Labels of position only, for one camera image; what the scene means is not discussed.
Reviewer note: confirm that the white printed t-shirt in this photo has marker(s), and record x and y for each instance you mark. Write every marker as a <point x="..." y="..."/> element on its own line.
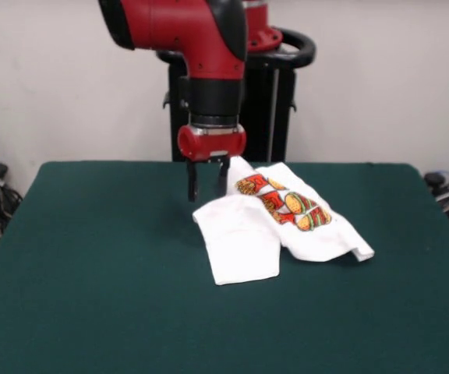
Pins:
<point x="244" y="241"/>

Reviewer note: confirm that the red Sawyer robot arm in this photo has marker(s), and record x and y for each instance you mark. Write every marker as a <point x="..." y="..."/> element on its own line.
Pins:
<point x="177" y="27"/>

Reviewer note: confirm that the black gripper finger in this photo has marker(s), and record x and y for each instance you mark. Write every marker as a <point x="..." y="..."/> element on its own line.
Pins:
<point x="222" y="177"/>
<point x="192" y="181"/>

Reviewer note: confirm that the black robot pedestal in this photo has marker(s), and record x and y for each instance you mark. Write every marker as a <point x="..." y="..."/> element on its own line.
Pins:
<point x="283" y="97"/>

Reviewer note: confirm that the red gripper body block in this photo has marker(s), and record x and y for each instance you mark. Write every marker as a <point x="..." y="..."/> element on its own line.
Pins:
<point x="209" y="144"/>

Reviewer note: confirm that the dark green table cloth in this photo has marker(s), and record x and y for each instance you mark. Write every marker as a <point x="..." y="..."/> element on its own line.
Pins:
<point x="92" y="311"/>

